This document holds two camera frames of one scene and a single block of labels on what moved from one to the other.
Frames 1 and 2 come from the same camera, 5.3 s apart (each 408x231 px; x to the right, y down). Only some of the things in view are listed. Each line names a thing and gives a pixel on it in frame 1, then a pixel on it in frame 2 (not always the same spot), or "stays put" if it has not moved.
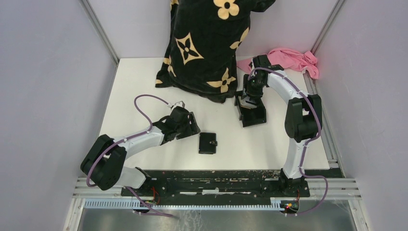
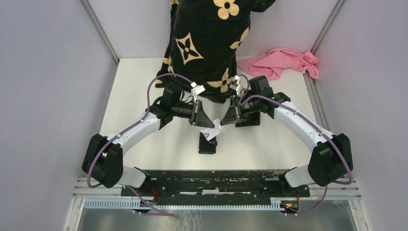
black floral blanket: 205,36 stays put
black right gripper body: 253,86 to 242,109
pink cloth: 289,59 stays put
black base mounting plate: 223,184 stays put
